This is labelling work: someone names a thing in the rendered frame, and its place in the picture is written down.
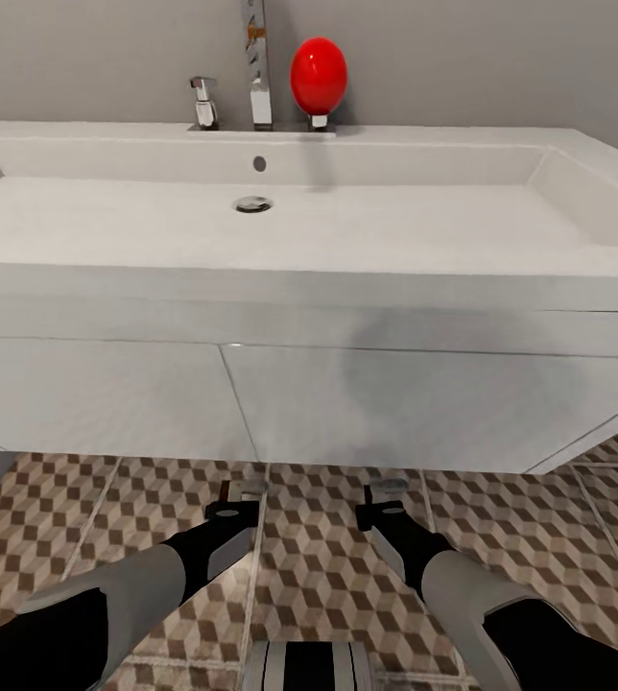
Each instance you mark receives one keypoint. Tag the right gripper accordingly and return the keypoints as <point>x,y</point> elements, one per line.
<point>365,513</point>

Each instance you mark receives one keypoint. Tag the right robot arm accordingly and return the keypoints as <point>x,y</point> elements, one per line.
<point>510,638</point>

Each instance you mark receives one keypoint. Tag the furniture sink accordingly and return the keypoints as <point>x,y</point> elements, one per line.
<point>413,297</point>

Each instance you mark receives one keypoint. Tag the robot trunk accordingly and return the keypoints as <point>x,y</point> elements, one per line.
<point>309,666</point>

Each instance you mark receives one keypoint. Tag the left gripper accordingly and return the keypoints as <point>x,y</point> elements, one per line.
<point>250,509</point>

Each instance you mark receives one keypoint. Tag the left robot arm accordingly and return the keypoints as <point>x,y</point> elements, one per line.
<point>72,636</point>

